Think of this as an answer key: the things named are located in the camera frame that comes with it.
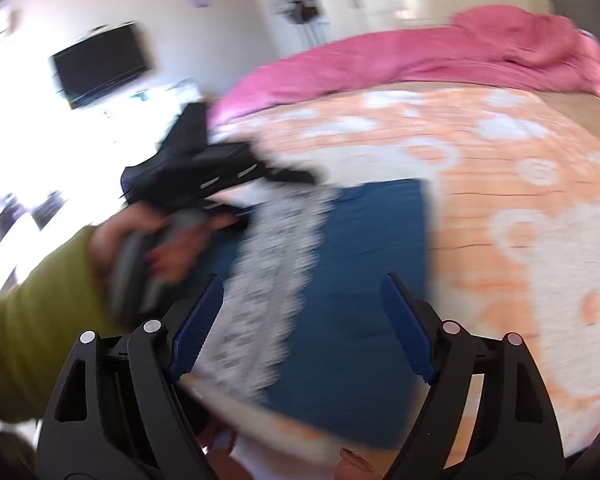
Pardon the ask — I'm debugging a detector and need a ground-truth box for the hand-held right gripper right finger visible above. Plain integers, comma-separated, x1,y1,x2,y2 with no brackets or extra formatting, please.
380,272,566,480

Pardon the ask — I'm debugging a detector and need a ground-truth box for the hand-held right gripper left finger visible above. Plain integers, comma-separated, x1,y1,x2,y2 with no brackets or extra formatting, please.
36,274,226,480

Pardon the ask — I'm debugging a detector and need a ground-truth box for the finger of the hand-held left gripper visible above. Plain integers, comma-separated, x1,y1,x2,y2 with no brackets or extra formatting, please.
204,199,255,230
262,162,320,187

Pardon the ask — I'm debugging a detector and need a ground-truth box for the blue denim pants lace hem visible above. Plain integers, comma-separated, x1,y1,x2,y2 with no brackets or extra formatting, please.
179,177,435,450

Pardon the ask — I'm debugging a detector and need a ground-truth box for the person's left forearm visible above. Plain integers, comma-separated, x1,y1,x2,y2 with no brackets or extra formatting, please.
0,225,127,427

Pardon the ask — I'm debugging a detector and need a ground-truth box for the person's left hand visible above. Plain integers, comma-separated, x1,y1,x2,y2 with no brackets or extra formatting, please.
89,202,213,288

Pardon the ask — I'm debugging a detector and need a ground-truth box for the person's right hand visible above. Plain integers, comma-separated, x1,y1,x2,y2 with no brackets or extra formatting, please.
339,447,381,480

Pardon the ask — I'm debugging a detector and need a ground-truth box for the pink duvet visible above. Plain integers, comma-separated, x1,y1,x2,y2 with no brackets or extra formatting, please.
212,4,600,127

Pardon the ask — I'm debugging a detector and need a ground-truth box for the white door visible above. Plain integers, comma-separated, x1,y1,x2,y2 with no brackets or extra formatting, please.
252,0,331,61

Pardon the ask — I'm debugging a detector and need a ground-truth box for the orange and white printed blanket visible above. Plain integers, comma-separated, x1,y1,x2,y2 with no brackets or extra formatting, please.
180,85,600,463

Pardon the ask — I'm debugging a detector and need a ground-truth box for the beige bed sheet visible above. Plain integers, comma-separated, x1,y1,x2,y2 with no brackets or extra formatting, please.
527,89,600,128

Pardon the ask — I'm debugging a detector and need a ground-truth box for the grey quilted headboard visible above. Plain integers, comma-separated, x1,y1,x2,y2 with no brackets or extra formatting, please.
549,0,600,28

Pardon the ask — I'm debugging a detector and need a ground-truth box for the black wall television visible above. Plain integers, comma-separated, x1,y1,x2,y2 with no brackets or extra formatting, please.
49,21,154,111

